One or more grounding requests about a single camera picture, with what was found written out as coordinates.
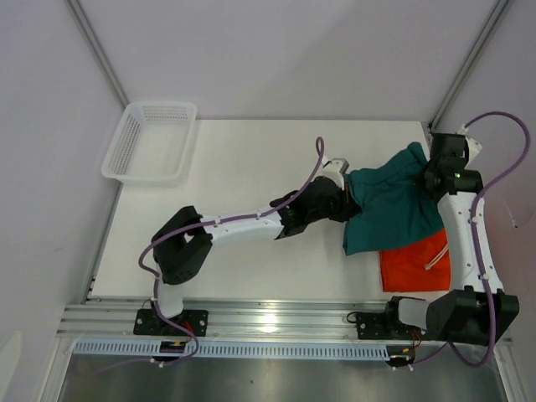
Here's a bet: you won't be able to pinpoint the teal green shorts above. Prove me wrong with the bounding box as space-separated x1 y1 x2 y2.
343 142 443 256

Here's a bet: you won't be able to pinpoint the left side table rail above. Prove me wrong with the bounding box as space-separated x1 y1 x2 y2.
79 182 123 304

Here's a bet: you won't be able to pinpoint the corner aluminium post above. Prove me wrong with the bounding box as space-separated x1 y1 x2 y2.
64 0 130 109
427 0 514 133

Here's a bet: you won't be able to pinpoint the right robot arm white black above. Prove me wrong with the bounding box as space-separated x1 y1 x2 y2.
382 134 519 347

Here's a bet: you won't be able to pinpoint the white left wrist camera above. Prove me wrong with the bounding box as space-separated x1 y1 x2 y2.
321 157 349 189

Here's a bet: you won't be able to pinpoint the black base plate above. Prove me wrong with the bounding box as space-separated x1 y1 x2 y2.
133 308 209 337
345 311 432 341

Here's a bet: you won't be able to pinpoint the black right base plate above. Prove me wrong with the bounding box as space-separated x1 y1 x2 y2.
345 311 432 341

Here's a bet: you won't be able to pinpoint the white plastic laundry basket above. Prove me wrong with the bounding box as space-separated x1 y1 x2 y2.
100 100 198 187

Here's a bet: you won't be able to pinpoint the left corner aluminium post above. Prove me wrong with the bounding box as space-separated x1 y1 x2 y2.
64 0 130 109

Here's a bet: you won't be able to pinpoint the slotted grey cable duct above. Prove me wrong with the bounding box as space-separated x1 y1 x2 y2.
73 338 389 361

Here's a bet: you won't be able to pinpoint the right corner aluminium post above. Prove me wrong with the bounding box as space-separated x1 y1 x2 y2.
427 0 514 133

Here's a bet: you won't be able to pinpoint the aluminium mounting rail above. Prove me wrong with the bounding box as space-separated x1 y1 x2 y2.
56 297 514 345

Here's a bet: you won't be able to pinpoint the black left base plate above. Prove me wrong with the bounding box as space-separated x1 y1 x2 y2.
133 308 209 337

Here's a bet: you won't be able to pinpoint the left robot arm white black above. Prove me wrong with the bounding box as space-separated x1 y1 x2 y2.
149 176 362 335

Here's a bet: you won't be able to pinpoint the orange shorts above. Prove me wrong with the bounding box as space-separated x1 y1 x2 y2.
379 229 451 293

